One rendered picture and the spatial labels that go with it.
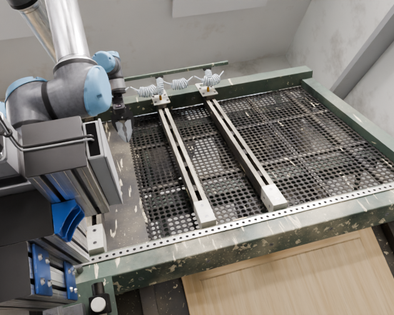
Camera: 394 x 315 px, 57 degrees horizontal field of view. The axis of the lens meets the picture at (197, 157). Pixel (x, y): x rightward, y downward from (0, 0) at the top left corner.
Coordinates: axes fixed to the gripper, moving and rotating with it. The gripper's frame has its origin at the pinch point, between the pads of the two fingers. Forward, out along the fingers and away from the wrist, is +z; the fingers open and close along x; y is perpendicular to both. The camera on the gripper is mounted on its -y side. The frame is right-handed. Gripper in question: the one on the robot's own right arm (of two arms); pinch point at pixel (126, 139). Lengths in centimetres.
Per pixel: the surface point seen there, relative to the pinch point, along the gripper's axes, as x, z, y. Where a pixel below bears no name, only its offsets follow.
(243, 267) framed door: -37, 63, -5
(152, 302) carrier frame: 3, 65, -10
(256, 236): -40, 45, -23
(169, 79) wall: -81, -71, 398
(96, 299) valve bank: 19, 48, -34
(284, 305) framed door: -49, 80, -14
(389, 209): -97, 47, -23
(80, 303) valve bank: 25, 49, -30
